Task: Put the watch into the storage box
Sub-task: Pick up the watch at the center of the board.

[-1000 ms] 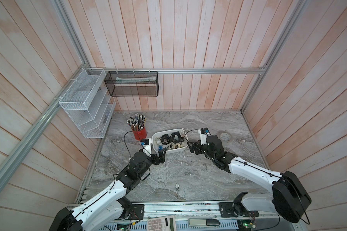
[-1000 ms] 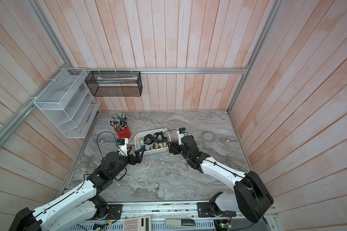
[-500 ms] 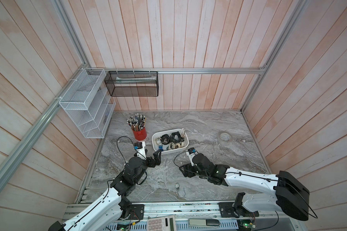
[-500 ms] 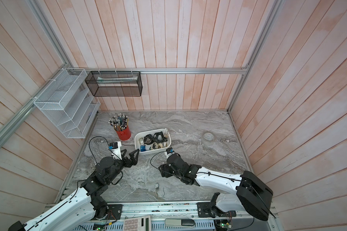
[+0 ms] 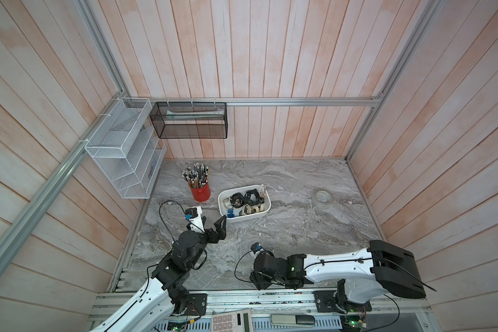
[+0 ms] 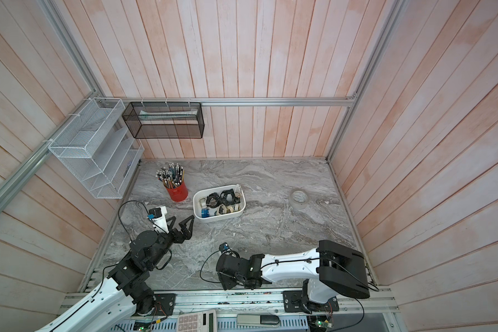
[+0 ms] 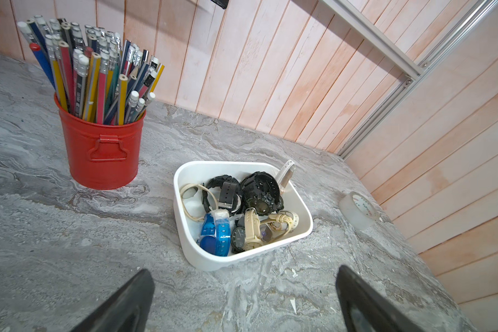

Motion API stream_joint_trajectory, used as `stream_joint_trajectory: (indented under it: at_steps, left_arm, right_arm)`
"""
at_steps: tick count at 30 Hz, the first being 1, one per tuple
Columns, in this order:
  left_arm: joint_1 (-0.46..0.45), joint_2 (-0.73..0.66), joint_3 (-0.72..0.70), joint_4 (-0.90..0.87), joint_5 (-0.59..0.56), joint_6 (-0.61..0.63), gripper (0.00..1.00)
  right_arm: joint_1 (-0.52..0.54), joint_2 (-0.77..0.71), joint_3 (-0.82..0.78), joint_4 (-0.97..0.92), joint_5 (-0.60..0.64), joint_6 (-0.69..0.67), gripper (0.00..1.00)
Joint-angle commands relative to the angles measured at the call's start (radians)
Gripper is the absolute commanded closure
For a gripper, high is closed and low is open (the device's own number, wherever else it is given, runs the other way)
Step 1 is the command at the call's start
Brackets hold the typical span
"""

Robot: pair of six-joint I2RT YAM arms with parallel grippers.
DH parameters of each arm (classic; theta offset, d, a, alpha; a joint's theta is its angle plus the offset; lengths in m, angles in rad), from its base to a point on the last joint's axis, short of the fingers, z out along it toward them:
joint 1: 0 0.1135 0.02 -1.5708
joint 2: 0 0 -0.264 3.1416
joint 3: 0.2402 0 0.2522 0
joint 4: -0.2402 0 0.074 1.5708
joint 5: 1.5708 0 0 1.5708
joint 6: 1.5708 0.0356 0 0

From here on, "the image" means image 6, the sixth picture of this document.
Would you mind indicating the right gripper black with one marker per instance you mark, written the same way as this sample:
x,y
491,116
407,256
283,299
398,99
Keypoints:
x,y
225,281

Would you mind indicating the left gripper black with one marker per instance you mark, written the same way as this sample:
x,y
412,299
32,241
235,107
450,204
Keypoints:
x,y
186,233

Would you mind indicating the blue transparent watch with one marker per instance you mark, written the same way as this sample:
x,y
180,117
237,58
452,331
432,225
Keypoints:
x,y
205,213

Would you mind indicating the black chunky watch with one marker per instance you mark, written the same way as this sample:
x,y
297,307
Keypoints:
x,y
213,200

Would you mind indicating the cream gold watch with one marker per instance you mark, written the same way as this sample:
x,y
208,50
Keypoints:
x,y
231,209

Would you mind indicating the large black digital watch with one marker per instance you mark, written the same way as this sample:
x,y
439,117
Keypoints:
x,y
230,197

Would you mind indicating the silver rose gold watch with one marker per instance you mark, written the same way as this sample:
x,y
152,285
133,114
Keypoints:
x,y
238,192

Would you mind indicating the black analog watch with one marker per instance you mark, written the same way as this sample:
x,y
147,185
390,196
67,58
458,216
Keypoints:
x,y
222,209

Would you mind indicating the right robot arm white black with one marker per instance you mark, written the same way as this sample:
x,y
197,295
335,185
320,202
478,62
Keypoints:
x,y
328,270

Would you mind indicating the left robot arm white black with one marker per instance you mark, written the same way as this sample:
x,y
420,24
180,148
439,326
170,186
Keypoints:
x,y
124,291

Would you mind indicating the white storage box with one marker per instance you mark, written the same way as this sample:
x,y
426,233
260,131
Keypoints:
x,y
204,193

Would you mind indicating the red pencil cup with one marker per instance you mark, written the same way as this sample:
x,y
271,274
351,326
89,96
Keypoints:
x,y
178,192

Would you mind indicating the grey black stapler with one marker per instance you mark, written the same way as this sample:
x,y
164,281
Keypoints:
x,y
258,320

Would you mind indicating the white calculator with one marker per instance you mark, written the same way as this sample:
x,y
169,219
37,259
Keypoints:
x,y
203,321

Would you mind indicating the clear tape roll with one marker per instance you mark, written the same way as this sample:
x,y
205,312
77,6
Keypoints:
x,y
299,197

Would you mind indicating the black mesh basket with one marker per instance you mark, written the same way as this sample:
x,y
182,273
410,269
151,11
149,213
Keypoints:
x,y
164,120

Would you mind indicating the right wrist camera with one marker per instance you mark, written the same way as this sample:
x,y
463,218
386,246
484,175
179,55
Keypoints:
x,y
224,248

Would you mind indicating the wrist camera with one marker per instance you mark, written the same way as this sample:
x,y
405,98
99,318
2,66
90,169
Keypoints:
x,y
157,217
224,248

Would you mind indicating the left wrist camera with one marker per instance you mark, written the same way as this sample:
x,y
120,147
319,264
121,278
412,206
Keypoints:
x,y
157,217

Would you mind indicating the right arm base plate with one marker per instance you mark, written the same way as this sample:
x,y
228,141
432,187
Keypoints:
x,y
298,302

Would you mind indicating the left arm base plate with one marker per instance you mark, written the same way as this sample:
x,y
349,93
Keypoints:
x,y
158,304

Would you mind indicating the white wire mesh shelf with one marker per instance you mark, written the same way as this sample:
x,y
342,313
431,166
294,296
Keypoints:
x,y
102,157

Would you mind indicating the aluminium rail back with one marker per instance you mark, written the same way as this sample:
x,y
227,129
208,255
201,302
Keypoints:
x,y
252,102

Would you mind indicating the aluminium rail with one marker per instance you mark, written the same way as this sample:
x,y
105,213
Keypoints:
x,y
252,102
11,187

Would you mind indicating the aluminium front frame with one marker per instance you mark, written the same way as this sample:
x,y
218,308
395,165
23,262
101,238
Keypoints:
x,y
232,302

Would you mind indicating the aluminium rail left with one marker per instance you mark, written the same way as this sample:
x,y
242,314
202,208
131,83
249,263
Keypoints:
x,y
11,187

